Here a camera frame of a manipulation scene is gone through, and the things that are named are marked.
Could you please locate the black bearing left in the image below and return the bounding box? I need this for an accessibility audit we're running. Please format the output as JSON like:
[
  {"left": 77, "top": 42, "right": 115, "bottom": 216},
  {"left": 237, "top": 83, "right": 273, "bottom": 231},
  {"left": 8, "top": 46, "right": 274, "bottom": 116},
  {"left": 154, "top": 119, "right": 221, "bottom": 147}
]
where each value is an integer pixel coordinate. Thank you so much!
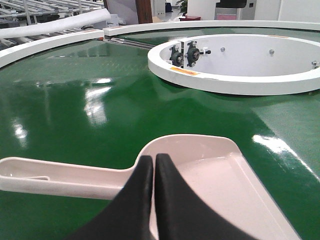
[{"left": 169, "top": 45, "right": 183, "bottom": 67}]

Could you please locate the white foam roll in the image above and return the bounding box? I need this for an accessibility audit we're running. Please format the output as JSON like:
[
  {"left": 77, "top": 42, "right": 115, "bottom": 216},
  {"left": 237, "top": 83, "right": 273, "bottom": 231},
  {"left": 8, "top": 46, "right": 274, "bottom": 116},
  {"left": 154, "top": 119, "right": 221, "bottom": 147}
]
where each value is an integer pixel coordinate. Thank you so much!
[{"left": 0, "top": 8, "right": 111, "bottom": 39}]

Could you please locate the white outer conveyor rim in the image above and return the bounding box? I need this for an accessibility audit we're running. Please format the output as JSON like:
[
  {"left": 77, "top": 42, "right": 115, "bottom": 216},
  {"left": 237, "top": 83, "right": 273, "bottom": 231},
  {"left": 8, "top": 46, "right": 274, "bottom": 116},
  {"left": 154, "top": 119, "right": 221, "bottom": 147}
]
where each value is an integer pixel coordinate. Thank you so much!
[{"left": 0, "top": 20, "right": 320, "bottom": 67}]

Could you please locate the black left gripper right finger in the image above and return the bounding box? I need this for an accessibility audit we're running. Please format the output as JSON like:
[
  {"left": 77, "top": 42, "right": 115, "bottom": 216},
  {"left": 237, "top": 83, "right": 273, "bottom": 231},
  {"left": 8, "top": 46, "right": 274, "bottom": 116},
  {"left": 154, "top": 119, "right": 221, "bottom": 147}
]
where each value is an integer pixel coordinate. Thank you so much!
[{"left": 154, "top": 153, "right": 253, "bottom": 240}]

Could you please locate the green conveyor belt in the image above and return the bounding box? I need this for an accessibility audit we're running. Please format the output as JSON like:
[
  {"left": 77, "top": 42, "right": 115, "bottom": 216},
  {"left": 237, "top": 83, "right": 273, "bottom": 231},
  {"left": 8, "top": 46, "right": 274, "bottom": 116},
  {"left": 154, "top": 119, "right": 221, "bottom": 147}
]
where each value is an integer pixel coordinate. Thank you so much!
[{"left": 0, "top": 27, "right": 320, "bottom": 240}]

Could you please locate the white inner conveyor ring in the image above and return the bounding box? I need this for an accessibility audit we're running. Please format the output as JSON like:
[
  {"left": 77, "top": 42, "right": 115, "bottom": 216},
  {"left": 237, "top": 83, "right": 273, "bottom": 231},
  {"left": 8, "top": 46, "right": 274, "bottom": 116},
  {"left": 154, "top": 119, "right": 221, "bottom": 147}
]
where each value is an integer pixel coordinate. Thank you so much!
[{"left": 147, "top": 33, "right": 320, "bottom": 96}]

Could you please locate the steel transfer rollers far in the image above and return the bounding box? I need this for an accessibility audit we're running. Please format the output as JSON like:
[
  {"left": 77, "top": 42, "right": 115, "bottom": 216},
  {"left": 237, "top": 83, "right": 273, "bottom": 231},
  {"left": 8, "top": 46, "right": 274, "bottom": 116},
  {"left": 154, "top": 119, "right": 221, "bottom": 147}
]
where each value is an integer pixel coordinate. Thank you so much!
[{"left": 104, "top": 37, "right": 156, "bottom": 50}]

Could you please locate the black bearing right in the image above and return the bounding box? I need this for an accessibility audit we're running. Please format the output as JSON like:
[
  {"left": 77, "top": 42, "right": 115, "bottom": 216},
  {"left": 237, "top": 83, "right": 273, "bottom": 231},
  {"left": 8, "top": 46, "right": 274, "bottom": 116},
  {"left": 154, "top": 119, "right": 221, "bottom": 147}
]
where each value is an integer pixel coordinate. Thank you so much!
[{"left": 186, "top": 41, "right": 211, "bottom": 67}]

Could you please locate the pink plastic dustpan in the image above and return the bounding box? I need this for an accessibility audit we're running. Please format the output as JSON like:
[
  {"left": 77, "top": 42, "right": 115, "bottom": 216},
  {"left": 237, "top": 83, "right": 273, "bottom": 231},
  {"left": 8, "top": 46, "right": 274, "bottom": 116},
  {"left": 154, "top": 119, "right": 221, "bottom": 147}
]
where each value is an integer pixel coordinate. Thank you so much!
[{"left": 0, "top": 134, "right": 299, "bottom": 240}]

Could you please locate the black bearing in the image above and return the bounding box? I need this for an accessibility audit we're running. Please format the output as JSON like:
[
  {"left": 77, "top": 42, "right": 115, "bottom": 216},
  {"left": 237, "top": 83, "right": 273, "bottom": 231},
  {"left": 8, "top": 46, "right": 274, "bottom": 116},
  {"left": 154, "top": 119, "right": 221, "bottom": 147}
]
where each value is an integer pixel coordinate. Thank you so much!
[
  {"left": 169, "top": 45, "right": 183, "bottom": 67},
  {"left": 186, "top": 41, "right": 211, "bottom": 67}
]

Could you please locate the steel roller conveyor rack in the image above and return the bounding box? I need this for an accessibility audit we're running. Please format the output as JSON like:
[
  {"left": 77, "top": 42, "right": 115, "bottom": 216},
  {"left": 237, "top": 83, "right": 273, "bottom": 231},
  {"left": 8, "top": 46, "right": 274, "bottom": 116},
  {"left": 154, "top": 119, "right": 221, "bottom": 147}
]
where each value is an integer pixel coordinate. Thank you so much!
[{"left": 0, "top": 0, "right": 109, "bottom": 49}]

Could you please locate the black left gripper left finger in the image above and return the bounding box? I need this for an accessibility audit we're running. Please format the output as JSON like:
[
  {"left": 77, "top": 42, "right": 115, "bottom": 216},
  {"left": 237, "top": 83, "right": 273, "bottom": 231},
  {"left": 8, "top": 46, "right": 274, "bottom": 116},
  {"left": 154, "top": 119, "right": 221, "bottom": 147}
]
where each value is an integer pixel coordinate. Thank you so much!
[{"left": 66, "top": 155, "right": 153, "bottom": 240}]

